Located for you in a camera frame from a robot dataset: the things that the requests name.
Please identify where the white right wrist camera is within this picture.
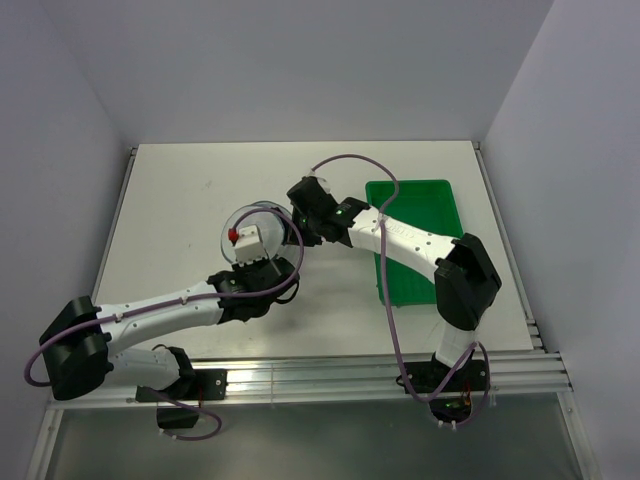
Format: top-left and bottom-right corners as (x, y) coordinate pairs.
(308, 170), (331, 194)

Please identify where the green plastic tray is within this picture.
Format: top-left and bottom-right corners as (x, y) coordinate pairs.
(385, 179), (464, 307)

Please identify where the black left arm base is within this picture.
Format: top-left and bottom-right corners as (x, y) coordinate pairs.
(135, 347), (228, 442)

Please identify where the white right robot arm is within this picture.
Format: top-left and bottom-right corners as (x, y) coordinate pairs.
(287, 176), (502, 390)

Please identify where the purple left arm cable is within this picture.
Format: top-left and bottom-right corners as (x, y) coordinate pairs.
(23, 207), (307, 443)

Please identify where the white mesh laundry bag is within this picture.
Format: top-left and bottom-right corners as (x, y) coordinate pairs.
(220, 201), (300, 264)

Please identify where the aluminium front rail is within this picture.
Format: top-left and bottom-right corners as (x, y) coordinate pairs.
(47, 351), (574, 407)

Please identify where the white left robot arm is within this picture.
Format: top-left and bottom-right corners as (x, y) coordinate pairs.
(39, 257), (300, 401)

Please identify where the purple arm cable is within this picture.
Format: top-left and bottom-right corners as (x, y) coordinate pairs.
(23, 207), (307, 443)
(310, 154), (490, 429)

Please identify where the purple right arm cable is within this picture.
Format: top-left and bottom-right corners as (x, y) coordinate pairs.
(310, 154), (490, 429)

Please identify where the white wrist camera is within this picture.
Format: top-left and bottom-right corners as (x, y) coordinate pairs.
(308, 170), (331, 194)
(227, 225), (268, 266)

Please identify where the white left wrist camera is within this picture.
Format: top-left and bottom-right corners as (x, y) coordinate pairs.
(227, 225), (268, 266)

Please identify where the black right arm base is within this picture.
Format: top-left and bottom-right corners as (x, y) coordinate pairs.
(404, 357), (490, 428)

